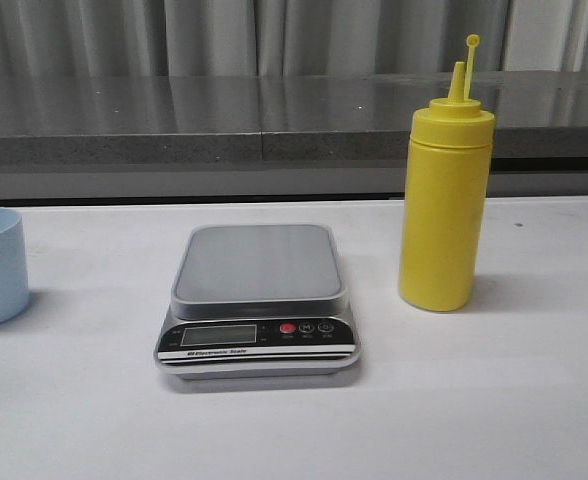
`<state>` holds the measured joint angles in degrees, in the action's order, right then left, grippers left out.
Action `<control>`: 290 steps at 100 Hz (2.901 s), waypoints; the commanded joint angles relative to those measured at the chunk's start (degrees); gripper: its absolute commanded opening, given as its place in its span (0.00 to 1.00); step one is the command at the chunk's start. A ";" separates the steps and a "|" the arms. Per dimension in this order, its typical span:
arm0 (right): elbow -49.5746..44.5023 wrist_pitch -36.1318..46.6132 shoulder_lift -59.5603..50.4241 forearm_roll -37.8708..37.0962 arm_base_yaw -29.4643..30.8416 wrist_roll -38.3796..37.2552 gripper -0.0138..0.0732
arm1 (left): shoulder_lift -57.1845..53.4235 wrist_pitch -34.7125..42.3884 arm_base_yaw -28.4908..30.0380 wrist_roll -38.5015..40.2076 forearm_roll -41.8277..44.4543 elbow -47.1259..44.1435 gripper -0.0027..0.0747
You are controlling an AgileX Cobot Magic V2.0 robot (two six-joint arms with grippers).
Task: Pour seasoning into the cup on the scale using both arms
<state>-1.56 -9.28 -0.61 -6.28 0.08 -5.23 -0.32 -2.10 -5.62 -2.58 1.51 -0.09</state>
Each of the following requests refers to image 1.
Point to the yellow squeeze bottle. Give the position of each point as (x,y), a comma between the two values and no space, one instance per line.
(448,163)

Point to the silver digital kitchen scale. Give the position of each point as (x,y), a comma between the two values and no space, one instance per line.
(258,301)

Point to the grey stone countertop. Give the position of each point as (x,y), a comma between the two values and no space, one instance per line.
(542,119)

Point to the grey pleated curtain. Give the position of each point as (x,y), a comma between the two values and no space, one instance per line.
(286,38)

